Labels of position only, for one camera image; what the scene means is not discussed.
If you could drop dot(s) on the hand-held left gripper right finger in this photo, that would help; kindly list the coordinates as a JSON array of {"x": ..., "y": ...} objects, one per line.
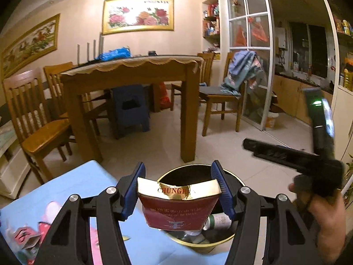
[{"x": 220, "y": 187}]

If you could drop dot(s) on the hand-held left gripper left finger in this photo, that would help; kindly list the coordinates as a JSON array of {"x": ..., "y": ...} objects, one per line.
[{"x": 135, "y": 187}]

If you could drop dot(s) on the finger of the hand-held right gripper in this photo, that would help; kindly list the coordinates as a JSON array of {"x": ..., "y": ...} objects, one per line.
[{"x": 275, "y": 151}]

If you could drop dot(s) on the black trash bin gold rim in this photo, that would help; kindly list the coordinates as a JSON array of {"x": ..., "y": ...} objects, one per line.
[{"x": 190, "y": 174}]

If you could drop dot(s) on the red cigarette pack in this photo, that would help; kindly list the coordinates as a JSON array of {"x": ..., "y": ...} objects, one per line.
[{"x": 176, "y": 212}]

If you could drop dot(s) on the person's right hand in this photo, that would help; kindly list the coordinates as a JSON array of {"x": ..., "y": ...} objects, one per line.
[{"x": 328, "y": 220}]

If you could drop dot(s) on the white bucket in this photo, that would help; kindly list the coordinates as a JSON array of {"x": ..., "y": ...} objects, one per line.
[{"x": 271, "y": 122}]

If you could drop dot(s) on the white plastic bottle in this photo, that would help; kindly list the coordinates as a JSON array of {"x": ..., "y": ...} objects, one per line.
[{"x": 219, "y": 220}]

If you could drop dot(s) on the blue cartoon printed tablecloth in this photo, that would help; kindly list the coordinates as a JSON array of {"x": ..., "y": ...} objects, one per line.
[{"x": 91, "y": 179}]

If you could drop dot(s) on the kitchen counter cabinet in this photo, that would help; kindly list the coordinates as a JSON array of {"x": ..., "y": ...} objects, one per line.
[{"x": 289, "y": 96}]

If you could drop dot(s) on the blue plastic stool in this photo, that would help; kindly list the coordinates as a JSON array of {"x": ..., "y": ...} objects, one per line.
[{"x": 129, "y": 116}]

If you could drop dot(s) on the wooden chair with dark cushion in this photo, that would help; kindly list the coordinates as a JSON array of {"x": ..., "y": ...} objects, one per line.
[{"x": 217, "y": 102}]

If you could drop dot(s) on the pile of clothes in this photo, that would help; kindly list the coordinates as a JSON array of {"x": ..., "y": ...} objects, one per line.
[{"x": 242, "y": 66}]

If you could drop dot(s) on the red plastic bag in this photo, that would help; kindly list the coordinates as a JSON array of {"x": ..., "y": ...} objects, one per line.
[{"x": 164, "y": 99}]

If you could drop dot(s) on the wooden slat-back chair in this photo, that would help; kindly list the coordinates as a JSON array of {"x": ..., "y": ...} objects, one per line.
[
  {"x": 205, "y": 66},
  {"x": 55, "y": 82},
  {"x": 44, "y": 132}
]

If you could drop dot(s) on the kitchen window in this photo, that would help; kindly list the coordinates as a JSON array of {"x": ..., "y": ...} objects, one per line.
[{"x": 307, "y": 47}]

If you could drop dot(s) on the wooden dining table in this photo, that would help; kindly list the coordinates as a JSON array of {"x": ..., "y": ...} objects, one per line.
[{"x": 132, "y": 74}]

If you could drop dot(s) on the white water heater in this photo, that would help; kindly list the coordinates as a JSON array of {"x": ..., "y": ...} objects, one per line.
[{"x": 280, "y": 38}]

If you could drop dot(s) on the shelf with bottles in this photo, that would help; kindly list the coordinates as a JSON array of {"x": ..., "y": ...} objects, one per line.
[{"x": 346, "y": 60}]

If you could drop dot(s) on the orange hanging plastic bag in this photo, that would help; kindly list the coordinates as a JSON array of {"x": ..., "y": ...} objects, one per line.
[{"x": 259, "y": 31}]

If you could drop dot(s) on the beige scalloped table cover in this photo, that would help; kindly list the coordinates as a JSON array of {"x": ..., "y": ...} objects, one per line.
[{"x": 138, "y": 62}]

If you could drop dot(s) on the white low cabinet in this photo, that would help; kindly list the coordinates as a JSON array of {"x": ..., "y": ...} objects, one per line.
[{"x": 11, "y": 165}]

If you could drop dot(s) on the blue plastic bag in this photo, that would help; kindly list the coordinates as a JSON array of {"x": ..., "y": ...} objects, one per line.
[{"x": 114, "y": 53}]

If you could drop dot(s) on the grey upright rods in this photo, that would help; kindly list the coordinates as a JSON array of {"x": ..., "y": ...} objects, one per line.
[{"x": 88, "y": 53}]

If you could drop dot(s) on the sliding glass door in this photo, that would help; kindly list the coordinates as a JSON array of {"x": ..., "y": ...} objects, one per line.
[{"x": 248, "y": 5}]

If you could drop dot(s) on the wall shelf with goods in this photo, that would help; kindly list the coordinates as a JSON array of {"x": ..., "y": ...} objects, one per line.
[{"x": 211, "y": 24}]

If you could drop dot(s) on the peony painting gold frame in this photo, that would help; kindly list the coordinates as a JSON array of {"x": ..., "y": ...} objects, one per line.
[{"x": 138, "y": 15}]

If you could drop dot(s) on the landscape painting gold frame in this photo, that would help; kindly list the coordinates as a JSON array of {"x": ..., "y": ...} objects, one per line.
[{"x": 30, "y": 44}]

